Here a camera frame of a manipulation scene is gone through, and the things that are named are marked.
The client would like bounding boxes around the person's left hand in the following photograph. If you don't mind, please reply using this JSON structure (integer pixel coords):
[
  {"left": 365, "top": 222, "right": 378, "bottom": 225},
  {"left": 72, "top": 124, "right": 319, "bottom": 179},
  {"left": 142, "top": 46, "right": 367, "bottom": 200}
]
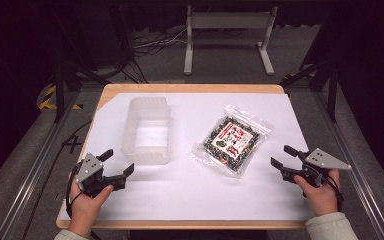
[{"left": 67, "top": 184, "right": 115, "bottom": 239}]

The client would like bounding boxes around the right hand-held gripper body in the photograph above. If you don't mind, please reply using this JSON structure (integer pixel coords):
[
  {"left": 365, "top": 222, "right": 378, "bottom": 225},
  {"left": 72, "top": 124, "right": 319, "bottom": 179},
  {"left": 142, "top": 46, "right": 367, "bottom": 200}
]
[{"left": 299, "top": 147, "right": 353, "bottom": 188}]

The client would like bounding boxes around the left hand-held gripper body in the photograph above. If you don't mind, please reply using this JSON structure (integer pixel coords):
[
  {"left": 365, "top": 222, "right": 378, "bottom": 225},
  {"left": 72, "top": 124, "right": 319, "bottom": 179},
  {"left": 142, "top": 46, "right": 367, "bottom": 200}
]
[{"left": 74, "top": 152, "right": 115, "bottom": 198}]

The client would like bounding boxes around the aluminium floor rail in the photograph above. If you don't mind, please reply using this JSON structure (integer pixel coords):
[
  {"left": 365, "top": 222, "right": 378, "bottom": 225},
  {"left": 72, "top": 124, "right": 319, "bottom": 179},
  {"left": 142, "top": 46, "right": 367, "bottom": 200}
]
[
  {"left": 0, "top": 91, "right": 81, "bottom": 240},
  {"left": 313, "top": 89, "right": 384, "bottom": 240}
]

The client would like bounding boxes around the black metal stand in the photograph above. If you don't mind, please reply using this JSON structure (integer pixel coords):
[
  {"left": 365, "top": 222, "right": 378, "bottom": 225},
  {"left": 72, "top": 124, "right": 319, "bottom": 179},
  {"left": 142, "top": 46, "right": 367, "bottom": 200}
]
[
  {"left": 50, "top": 6, "right": 113, "bottom": 124},
  {"left": 279, "top": 59, "right": 340, "bottom": 124}
]

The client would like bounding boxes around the thin black floor cable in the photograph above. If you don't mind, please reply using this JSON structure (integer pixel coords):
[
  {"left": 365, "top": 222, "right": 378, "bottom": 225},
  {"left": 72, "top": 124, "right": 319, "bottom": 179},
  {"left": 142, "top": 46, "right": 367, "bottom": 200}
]
[{"left": 20, "top": 120, "right": 93, "bottom": 240}]

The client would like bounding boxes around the dark snack packet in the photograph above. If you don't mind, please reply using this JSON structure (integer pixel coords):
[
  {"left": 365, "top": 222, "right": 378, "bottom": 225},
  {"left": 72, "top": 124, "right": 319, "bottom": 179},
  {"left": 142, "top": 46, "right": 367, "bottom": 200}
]
[{"left": 188, "top": 104, "right": 275, "bottom": 180}]

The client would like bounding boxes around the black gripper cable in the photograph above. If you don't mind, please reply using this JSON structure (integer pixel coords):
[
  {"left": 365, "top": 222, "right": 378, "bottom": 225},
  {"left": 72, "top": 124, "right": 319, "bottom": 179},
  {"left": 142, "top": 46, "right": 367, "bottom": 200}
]
[
  {"left": 64, "top": 162, "right": 83, "bottom": 219},
  {"left": 325, "top": 172, "right": 346, "bottom": 213}
]

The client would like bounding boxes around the white metal stand frame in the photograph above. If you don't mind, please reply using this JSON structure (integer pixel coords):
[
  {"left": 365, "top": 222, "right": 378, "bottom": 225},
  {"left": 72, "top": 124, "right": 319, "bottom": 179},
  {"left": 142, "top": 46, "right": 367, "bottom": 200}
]
[{"left": 183, "top": 4, "right": 279, "bottom": 76}]

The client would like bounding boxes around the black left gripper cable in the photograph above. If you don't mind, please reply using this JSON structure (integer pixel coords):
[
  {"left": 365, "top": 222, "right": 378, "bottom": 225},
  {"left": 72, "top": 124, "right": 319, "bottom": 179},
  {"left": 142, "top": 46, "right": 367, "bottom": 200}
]
[{"left": 64, "top": 162, "right": 83, "bottom": 219}]

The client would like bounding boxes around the person's right hand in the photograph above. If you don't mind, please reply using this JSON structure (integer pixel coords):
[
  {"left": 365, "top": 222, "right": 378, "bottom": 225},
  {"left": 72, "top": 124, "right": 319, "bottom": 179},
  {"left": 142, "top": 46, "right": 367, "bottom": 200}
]
[{"left": 293, "top": 169, "right": 342, "bottom": 218}]

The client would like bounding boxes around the translucent plastic container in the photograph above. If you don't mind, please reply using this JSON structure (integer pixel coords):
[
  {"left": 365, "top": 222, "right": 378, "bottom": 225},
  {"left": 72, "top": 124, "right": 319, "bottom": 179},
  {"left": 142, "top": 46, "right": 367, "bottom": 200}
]
[{"left": 120, "top": 96, "right": 172, "bottom": 166}]

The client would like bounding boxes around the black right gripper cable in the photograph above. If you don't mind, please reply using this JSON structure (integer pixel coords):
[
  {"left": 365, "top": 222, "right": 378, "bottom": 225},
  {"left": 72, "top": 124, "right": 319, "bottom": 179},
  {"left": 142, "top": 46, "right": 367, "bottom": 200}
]
[{"left": 325, "top": 172, "right": 346, "bottom": 213}]

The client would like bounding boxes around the bundle of floor cables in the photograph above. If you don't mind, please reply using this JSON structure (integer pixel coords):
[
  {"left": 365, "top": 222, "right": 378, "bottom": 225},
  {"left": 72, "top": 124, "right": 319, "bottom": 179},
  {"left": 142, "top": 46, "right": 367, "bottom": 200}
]
[{"left": 131, "top": 27, "right": 189, "bottom": 58}]

